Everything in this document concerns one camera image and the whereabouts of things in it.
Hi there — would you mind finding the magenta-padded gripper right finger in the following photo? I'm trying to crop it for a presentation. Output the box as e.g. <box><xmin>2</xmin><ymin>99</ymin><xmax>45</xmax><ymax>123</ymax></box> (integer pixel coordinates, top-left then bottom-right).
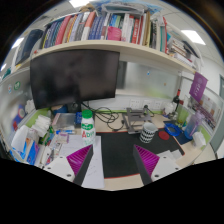
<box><xmin>132</xmin><ymin>144</ymin><xmax>183</xmax><ymax>187</ymax></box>

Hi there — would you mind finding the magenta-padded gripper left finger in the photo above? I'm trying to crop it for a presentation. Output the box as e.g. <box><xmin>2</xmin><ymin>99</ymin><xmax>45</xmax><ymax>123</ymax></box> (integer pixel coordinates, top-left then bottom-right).
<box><xmin>43</xmin><ymin>143</ymin><xmax>95</xmax><ymax>187</ymax></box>

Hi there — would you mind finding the white green-capped drink bottle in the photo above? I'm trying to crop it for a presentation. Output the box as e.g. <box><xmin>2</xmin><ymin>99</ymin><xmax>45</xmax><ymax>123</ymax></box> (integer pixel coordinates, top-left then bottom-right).
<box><xmin>80</xmin><ymin>109</ymin><xmax>97</xmax><ymax>147</ymax></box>

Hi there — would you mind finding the flat round red coaster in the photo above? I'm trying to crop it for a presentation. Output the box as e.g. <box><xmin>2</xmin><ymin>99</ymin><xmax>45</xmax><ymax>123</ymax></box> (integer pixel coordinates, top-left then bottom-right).
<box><xmin>157</xmin><ymin>130</ymin><xmax>171</xmax><ymax>141</ymax></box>

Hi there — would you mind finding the black white checkered cup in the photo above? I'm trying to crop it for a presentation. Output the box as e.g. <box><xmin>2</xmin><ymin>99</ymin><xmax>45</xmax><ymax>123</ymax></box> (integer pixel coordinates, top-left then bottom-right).
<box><xmin>139</xmin><ymin>121</ymin><xmax>159</xmax><ymax>144</ymax></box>

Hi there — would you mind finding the white paper sheet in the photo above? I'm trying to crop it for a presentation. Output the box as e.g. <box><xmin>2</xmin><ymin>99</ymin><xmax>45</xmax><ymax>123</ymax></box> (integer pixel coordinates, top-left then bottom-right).
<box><xmin>59</xmin><ymin>134</ymin><xmax>106</xmax><ymax>190</ymax></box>

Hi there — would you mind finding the white tissue pack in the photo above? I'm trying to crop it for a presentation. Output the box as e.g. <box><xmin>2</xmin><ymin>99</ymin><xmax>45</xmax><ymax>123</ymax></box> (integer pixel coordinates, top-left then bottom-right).
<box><xmin>33</xmin><ymin>114</ymin><xmax>52</xmax><ymax>138</ymax></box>

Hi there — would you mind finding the green drinking glass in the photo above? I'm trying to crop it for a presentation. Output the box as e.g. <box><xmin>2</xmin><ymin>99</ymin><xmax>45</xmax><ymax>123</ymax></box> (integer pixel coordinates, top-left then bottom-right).
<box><xmin>176</xmin><ymin>104</ymin><xmax>190</xmax><ymax>126</ymax></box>

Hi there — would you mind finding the grey metal laptop stand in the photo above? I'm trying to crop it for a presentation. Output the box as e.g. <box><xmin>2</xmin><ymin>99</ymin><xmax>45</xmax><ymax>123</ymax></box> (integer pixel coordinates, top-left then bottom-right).
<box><xmin>121</xmin><ymin>107</ymin><xmax>154</xmax><ymax>135</ymax></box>

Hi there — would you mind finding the white ceramic pot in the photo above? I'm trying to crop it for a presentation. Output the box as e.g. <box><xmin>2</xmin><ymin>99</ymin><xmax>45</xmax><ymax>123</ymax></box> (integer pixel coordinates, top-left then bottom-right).
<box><xmin>164</xmin><ymin>102</ymin><xmax>175</xmax><ymax>116</ymax></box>

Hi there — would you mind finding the dark wine bottle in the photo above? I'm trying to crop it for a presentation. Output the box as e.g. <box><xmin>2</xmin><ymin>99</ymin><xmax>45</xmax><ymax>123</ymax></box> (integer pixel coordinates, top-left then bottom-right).
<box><xmin>171</xmin><ymin>88</ymin><xmax>182</xmax><ymax>114</ymax></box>

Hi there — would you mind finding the group photo poster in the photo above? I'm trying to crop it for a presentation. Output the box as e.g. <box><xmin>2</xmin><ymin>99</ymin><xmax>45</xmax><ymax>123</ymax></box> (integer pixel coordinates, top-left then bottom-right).
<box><xmin>189</xmin><ymin>93</ymin><xmax>223</xmax><ymax>129</ymax></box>

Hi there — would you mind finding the purple hanging flag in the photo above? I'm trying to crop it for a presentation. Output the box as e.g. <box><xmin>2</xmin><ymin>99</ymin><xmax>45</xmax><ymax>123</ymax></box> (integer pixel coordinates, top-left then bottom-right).
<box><xmin>188</xmin><ymin>71</ymin><xmax>209</xmax><ymax>104</ymax></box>

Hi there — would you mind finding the black computer monitor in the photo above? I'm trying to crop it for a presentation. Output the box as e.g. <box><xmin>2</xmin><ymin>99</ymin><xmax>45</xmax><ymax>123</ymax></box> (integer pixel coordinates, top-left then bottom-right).
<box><xmin>29</xmin><ymin>49</ymin><xmax>121</xmax><ymax>111</ymax></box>

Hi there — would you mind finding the beige shelf with books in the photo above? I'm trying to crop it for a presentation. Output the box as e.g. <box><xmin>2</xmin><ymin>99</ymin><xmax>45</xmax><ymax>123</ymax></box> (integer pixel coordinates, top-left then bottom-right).
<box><xmin>13</xmin><ymin>1</ymin><xmax>204</xmax><ymax>75</ymax></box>

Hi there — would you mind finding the ceiling light panel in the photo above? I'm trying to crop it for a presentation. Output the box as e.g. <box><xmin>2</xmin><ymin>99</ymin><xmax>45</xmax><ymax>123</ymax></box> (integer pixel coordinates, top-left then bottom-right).
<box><xmin>181</xmin><ymin>29</ymin><xmax>206</xmax><ymax>46</ymax></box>

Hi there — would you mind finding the coiled blue cable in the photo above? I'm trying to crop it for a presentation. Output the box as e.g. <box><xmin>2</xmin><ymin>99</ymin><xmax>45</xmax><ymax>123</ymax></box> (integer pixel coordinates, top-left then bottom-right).
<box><xmin>163</xmin><ymin>121</ymin><xmax>183</xmax><ymax>138</ymax></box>

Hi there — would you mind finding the black cable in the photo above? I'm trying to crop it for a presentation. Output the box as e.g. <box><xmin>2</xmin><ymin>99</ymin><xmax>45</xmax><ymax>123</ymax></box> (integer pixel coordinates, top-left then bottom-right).
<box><xmin>81</xmin><ymin>102</ymin><xmax>126</xmax><ymax>133</ymax></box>

